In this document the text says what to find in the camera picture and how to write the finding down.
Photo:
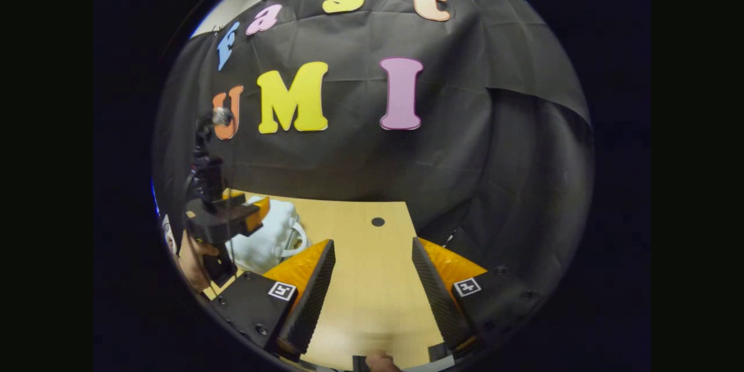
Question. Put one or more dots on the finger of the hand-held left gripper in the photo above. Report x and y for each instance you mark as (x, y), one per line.
(235, 199)
(226, 224)

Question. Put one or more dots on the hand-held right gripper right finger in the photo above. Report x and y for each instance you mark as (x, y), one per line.
(439, 302)

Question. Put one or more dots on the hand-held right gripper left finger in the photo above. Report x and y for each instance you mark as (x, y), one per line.
(311, 305)

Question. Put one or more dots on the black backdrop cloth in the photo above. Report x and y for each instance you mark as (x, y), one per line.
(360, 163)

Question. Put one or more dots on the black round table grommet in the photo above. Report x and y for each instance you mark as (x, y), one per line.
(378, 221)

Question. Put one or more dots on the white suitcase with black lining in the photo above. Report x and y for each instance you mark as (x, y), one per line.
(273, 238)

